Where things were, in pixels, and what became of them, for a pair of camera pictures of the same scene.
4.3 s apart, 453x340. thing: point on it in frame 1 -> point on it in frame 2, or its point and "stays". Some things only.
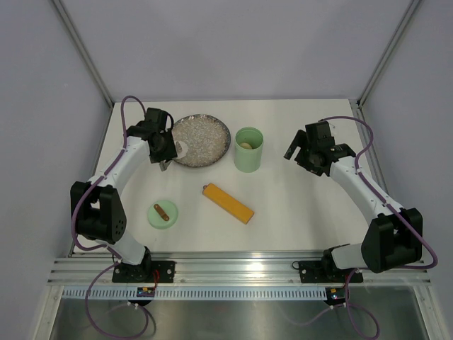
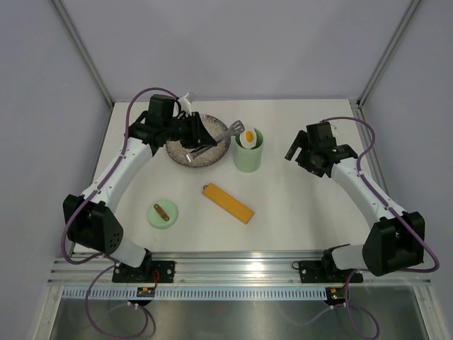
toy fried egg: [181, 149] -> [248, 137]
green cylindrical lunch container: [248, 143] stays
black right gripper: [298, 141] stays
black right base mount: [326, 273] stays
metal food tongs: [164, 164] -> [236, 128]
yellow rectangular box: [228, 202] stays
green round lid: [155, 218] stays
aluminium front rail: [227, 268] stays
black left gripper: [169, 153] -> [199, 136]
